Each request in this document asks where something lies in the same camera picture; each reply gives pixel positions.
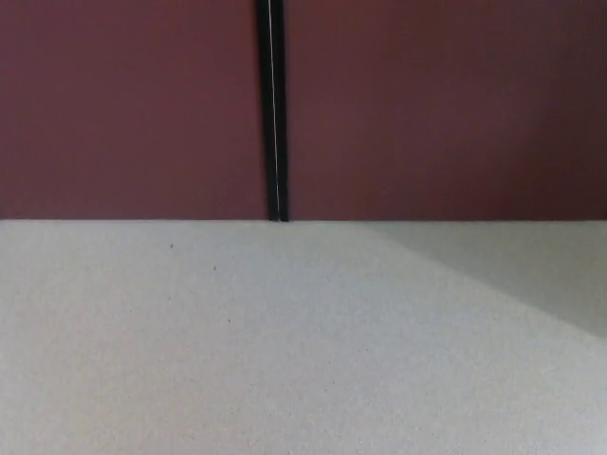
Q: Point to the black door edge strip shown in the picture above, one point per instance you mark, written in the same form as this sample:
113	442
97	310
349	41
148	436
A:
281	118
266	118

